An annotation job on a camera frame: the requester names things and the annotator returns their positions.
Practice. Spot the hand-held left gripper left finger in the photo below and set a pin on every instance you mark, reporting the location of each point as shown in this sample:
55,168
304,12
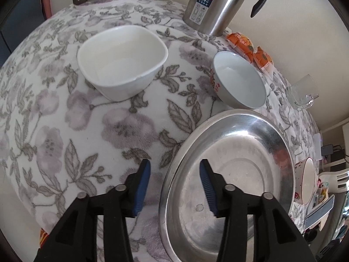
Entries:
141,188

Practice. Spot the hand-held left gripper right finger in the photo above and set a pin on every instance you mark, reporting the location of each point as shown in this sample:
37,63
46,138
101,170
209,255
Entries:
207,188

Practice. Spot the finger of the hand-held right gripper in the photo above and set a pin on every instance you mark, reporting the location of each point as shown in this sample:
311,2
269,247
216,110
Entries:
320,212

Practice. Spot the white red-rimmed plate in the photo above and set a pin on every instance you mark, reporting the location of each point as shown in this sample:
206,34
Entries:
309,180

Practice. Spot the white chair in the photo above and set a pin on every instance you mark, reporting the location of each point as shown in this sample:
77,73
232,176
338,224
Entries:
336,180

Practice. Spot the black power adapter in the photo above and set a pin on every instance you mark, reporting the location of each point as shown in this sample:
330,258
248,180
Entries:
327,150

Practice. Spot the floral tablecloth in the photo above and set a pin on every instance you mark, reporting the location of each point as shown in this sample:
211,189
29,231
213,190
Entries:
68,131

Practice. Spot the orange printed bag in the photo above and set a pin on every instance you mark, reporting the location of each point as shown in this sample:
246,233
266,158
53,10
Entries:
42,237

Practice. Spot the round bowl with red print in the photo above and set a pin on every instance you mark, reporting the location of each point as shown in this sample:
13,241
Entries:
240,82

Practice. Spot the clear glass mug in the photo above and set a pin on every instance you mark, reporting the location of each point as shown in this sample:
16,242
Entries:
301,91

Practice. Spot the white square bowl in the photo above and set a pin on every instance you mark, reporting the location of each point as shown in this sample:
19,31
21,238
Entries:
122,60

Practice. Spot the stainless steel thermos jug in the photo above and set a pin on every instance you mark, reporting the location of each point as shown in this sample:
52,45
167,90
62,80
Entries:
215,5

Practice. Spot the dark blue refrigerator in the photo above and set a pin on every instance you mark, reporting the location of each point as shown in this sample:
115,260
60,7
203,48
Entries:
19,21

